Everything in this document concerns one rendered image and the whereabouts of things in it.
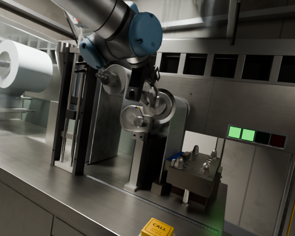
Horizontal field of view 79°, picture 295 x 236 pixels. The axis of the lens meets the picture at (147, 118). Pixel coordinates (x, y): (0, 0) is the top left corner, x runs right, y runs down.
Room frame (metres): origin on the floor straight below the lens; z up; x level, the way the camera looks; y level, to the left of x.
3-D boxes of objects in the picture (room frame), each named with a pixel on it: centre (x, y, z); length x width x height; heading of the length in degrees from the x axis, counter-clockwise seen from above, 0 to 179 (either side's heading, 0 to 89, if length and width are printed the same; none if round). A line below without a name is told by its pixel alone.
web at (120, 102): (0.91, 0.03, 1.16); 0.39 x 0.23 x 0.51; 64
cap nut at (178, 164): (0.67, -0.15, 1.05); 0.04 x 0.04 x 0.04
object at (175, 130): (0.82, -0.14, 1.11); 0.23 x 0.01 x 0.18; 154
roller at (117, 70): (0.97, 0.13, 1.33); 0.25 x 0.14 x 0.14; 154
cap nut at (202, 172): (0.64, -0.24, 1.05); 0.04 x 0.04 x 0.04
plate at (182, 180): (0.81, -0.27, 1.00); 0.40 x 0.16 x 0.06; 154
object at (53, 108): (1.15, 0.57, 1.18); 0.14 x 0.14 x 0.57
